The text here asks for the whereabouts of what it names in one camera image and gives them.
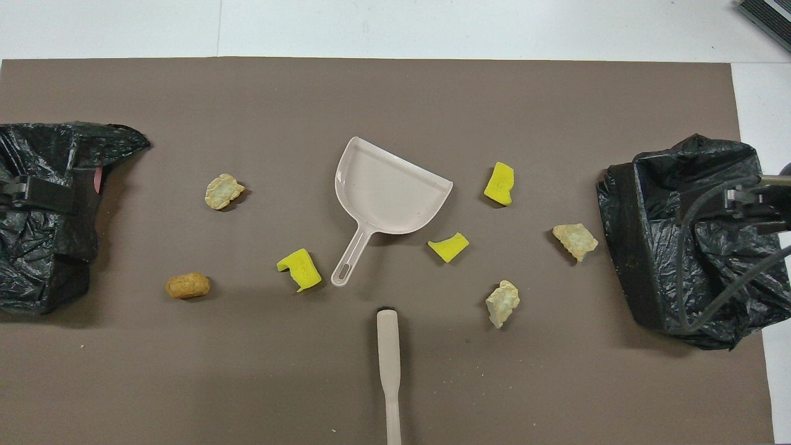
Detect black ribbed panel grey frame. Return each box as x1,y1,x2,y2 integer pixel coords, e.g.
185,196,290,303
737,0,791,54

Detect brown toy bread roll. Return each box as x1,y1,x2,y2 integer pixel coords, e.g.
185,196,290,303
165,273,211,300

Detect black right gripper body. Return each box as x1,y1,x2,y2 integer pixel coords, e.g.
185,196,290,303
724,175,791,235

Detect pale toy pastry piece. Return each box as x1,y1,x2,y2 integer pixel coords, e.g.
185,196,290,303
485,280,521,329
552,223,599,263
205,173,247,211

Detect beige hand brush black bristles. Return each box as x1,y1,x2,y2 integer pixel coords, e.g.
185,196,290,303
376,309,403,445

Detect notched yellow sponge piece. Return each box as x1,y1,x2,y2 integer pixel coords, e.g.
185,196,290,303
276,248,323,293

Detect oblong yellow sponge piece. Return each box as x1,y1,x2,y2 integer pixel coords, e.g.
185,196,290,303
483,161,515,207

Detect curved yellow sponge wedge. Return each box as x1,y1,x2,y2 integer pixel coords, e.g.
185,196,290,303
427,232,470,264

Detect brown paper table mat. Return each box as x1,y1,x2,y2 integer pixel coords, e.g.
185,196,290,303
0,57,776,445

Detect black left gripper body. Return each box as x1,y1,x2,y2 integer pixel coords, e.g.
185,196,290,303
0,175,32,215

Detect black-bagged bin with pink patch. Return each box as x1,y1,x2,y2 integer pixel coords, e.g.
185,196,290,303
0,121,151,316

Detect black-bagged trash bin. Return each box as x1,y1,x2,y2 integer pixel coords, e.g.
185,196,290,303
596,133,791,351

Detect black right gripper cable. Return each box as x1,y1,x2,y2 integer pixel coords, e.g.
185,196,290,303
674,176,791,334

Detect beige plastic dustpan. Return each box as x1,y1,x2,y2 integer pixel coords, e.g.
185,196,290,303
331,136,454,288

